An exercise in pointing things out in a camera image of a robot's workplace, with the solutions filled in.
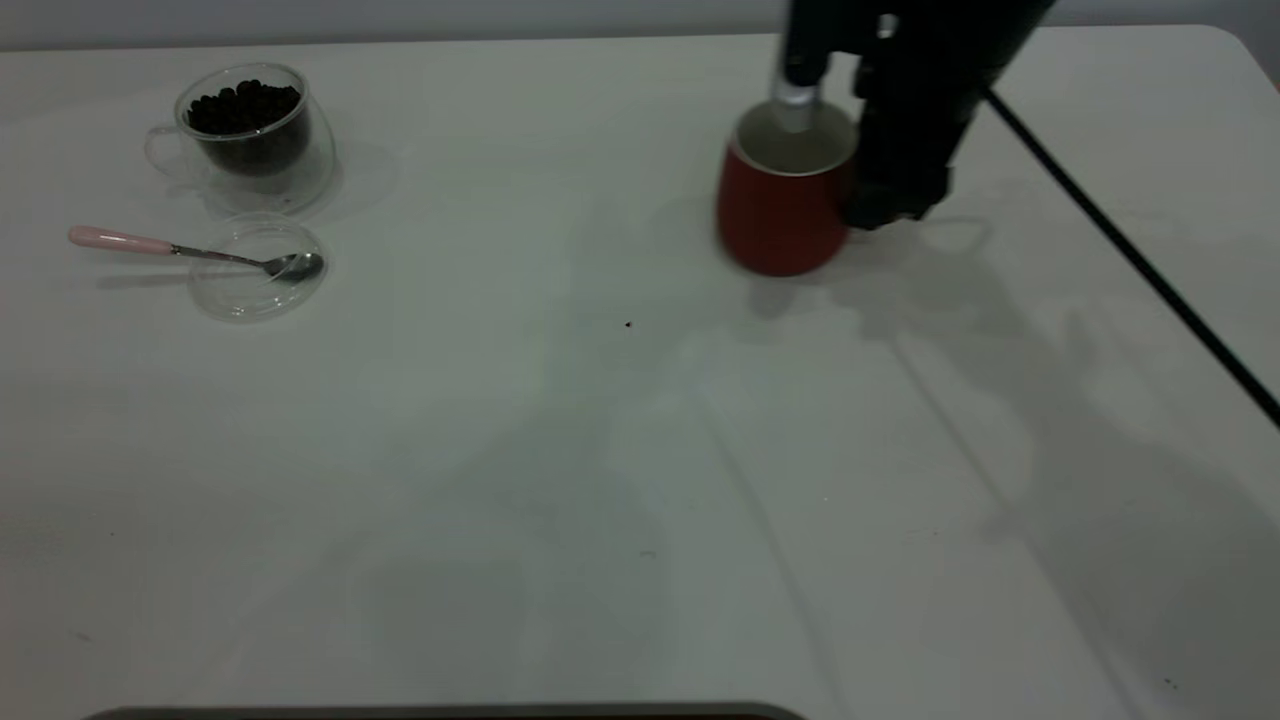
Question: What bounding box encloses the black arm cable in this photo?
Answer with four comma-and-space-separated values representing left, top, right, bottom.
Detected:
983, 88, 1280, 431

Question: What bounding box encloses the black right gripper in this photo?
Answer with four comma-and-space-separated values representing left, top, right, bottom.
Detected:
768, 0, 1057, 232

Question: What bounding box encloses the dark coffee beans pile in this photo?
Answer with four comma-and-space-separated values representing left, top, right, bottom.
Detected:
187, 80, 313, 179

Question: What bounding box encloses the pink handled metal spoon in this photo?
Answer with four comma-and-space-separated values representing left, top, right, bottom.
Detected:
68, 226, 325, 284

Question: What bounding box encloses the clear glass cup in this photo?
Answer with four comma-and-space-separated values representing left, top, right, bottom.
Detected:
143, 63, 338, 217

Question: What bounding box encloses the clear glass lid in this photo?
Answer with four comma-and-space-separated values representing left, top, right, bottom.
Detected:
188, 212, 329, 323

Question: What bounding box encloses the red ceramic mug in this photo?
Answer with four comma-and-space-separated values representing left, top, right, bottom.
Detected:
715, 100, 861, 278

